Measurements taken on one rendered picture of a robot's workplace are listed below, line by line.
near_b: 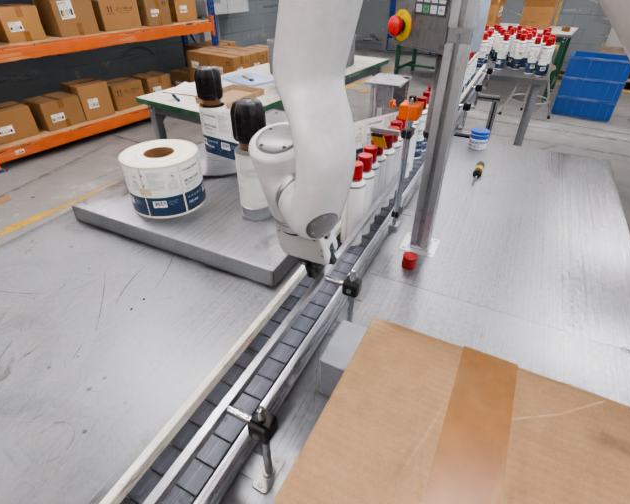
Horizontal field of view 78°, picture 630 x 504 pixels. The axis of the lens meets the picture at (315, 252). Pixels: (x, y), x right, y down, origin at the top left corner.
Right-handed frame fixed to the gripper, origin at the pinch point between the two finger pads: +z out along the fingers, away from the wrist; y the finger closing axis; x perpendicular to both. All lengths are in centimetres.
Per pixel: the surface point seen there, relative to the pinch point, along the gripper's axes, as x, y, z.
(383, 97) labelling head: -71, 10, 10
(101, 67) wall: -243, 412, 138
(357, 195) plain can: -19.7, -1.7, -1.1
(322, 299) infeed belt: 3.6, -2.8, 5.4
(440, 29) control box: -44, -11, -25
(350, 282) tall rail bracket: 2.8, -9.3, -3.7
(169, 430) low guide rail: 36.4, 3.2, -10.2
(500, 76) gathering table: -213, -15, 85
